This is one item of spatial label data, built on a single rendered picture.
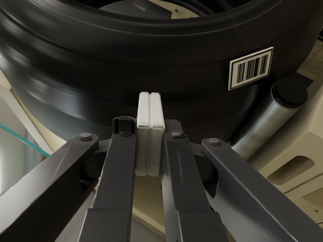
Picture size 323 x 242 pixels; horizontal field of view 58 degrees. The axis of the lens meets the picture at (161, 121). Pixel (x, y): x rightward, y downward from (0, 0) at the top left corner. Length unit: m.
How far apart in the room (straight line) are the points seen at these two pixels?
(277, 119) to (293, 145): 0.04
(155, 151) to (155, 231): 0.93
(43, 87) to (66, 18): 0.09
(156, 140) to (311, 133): 0.26
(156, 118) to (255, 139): 0.33
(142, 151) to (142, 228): 0.93
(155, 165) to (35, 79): 0.27
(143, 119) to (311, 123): 0.27
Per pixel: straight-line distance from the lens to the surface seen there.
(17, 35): 0.40
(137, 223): 1.08
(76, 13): 0.38
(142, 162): 0.16
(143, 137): 0.15
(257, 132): 0.46
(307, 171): 0.46
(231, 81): 0.36
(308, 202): 0.79
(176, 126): 0.18
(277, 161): 0.46
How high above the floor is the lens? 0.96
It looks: 10 degrees up
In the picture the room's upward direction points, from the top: 60 degrees counter-clockwise
